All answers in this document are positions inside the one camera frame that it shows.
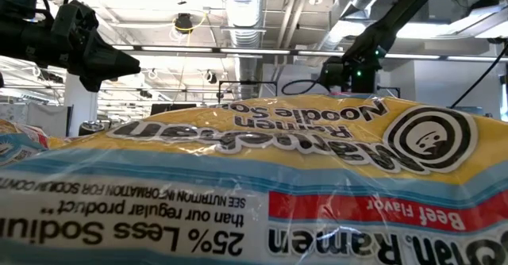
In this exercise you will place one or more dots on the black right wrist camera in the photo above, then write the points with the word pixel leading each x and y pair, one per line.
pixel 334 72

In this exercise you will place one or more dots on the white pillar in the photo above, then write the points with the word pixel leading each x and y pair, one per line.
pixel 81 110

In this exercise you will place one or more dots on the black ceiling spotlight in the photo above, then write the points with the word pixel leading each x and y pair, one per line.
pixel 51 77
pixel 212 77
pixel 145 94

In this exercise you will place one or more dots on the bright ceiling light panel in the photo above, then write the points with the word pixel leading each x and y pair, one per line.
pixel 436 29

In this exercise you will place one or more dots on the black monitor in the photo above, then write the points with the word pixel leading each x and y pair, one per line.
pixel 172 108

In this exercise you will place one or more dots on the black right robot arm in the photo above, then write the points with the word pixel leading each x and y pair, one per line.
pixel 397 15

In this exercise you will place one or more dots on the blue Maruchan beef ramen packet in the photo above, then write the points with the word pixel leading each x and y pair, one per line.
pixel 254 170
pixel 20 146

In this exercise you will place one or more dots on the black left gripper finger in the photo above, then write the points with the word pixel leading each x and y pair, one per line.
pixel 92 84
pixel 107 60

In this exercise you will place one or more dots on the silver ribbed ventilation duct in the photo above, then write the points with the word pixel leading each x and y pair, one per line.
pixel 244 11

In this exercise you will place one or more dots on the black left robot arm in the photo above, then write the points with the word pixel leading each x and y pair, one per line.
pixel 24 43

